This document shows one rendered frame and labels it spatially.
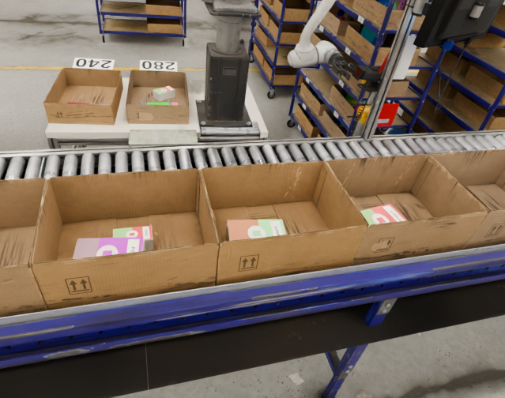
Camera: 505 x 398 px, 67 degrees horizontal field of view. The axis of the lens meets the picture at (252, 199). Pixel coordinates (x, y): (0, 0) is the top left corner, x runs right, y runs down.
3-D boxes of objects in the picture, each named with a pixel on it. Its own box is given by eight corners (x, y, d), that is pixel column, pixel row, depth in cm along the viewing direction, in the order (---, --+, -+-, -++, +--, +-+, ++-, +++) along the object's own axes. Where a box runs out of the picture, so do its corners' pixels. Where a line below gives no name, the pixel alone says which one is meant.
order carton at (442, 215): (410, 192, 140) (429, 153, 129) (461, 251, 119) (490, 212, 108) (311, 200, 130) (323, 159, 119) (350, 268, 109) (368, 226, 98)
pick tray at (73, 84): (123, 88, 204) (122, 70, 197) (114, 125, 175) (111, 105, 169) (66, 85, 198) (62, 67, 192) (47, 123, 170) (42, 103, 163)
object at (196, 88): (246, 86, 231) (247, 80, 229) (268, 137, 188) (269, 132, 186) (67, 80, 209) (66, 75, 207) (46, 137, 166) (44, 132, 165)
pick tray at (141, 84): (186, 89, 211) (186, 71, 205) (189, 125, 183) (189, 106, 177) (132, 87, 206) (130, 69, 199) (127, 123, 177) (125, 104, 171)
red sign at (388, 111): (390, 125, 199) (399, 103, 190) (391, 126, 198) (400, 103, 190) (363, 126, 194) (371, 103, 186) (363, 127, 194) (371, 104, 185)
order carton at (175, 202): (198, 211, 119) (200, 167, 108) (216, 287, 98) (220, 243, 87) (60, 223, 109) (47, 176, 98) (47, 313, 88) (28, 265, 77)
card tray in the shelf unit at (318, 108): (299, 92, 323) (301, 81, 316) (331, 91, 331) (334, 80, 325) (317, 116, 294) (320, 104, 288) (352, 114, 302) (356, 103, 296)
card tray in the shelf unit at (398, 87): (334, 70, 262) (337, 55, 255) (372, 70, 270) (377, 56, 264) (362, 97, 233) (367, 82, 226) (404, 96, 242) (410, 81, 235)
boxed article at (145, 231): (113, 244, 99) (114, 255, 102) (152, 239, 102) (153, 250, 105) (112, 229, 103) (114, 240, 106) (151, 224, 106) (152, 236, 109)
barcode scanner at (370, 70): (348, 84, 181) (357, 62, 175) (368, 87, 185) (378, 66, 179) (354, 90, 176) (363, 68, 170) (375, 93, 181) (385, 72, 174)
